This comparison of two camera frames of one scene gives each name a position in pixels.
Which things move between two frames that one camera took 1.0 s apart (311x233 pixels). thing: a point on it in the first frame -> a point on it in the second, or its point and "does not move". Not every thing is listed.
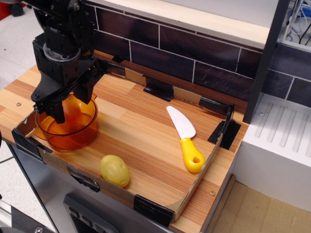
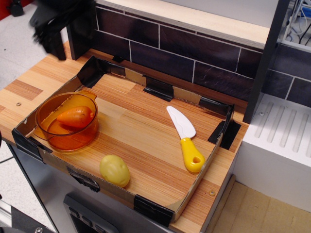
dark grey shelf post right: [277, 22] does not move
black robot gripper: [61, 77] -> [50, 17]
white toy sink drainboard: [275, 156] does not move
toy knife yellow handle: [194, 161] does not move
